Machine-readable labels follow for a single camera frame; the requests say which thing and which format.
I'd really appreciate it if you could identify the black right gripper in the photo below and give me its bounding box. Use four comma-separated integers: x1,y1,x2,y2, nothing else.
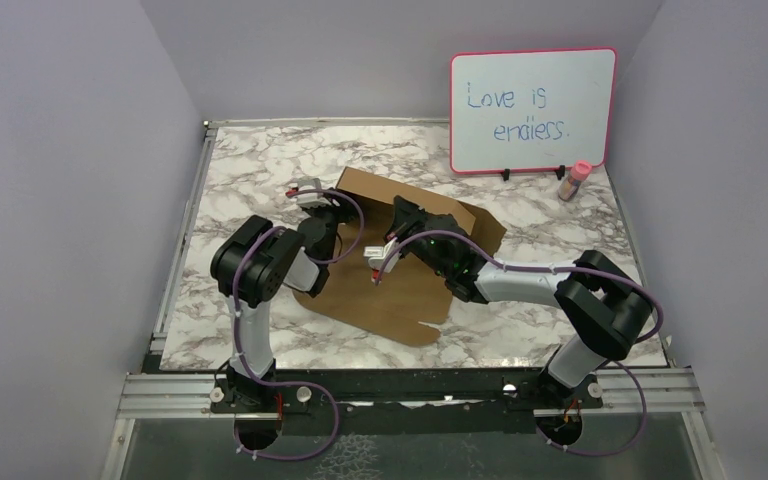
383,196,451,279

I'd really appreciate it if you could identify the brown cardboard box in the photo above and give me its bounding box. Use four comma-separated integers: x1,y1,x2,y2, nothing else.
293,167,506,347

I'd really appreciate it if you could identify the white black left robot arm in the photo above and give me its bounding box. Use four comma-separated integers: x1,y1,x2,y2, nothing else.
210,188,365,411

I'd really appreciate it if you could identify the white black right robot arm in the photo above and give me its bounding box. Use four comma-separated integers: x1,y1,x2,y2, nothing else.
381,196,663,407

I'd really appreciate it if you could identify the pink framed whiteboard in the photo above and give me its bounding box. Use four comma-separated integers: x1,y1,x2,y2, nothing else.
449,47,618,175

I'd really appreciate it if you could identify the pink lidded marker jar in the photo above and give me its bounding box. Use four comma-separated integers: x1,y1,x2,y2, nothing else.
557,160,594,201

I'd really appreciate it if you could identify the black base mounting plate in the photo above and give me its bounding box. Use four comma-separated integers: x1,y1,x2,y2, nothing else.
140,354,605,439

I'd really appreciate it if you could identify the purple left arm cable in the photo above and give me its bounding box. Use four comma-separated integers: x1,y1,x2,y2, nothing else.
230,188,367,464

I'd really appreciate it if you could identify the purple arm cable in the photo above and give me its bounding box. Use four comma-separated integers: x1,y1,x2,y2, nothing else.
230,188,367,464
370,229,665,460

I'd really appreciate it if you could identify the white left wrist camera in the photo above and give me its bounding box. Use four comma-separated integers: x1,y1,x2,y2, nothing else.
285,177,323,205

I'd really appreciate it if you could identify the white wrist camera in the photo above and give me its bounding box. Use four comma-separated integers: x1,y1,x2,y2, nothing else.
363,239,399,281
285,177,323,205

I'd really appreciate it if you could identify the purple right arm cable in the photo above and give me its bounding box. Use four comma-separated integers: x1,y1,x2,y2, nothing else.
370,229,665,460

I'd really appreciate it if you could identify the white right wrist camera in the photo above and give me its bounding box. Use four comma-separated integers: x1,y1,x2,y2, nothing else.
363,239,399,281

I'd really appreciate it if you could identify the aluminium front frame rail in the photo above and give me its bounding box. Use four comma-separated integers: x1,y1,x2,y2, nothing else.
102,367,725,479

